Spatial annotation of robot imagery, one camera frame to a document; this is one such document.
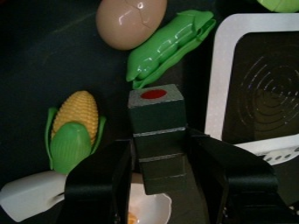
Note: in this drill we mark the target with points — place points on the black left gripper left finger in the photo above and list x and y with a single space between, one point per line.
95 180

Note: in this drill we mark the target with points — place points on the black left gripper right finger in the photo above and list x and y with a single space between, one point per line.
238 180

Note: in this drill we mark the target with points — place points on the green wooden sushi roll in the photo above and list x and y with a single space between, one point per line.
159 128

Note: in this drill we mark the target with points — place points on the white fried egg toy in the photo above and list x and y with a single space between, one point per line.
150 207

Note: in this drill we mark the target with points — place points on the yellow toy corn cob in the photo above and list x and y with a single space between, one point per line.
77 128

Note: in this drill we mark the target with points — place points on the green toy pea pod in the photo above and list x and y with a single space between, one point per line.
167 49

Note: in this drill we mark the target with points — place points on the beige cracked toy egg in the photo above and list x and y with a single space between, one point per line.
129 22

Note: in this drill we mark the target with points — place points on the light green toy vegetable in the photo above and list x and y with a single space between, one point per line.
281 4

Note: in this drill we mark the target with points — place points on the toy stove with white frame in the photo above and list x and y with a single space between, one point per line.
257 87

